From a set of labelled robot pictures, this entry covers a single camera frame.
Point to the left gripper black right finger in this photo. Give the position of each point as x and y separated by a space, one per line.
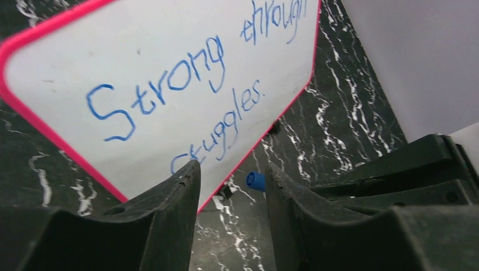
311 233

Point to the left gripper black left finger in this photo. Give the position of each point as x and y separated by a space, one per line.
153 231

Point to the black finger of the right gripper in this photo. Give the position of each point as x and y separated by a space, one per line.
430 171

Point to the blue marker cap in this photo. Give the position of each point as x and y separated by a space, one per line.
256 181

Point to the pink-framed whiteboard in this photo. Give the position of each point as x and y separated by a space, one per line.
133 90

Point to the black whiteboard stand clip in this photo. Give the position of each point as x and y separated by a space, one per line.
275 128
225 192

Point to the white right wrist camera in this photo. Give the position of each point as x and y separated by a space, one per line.
468 139

